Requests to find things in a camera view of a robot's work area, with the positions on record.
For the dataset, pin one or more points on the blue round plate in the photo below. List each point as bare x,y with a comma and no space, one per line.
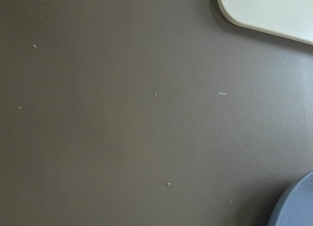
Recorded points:
295,206

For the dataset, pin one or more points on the cream serving tray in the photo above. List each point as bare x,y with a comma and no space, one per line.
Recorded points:
291,19

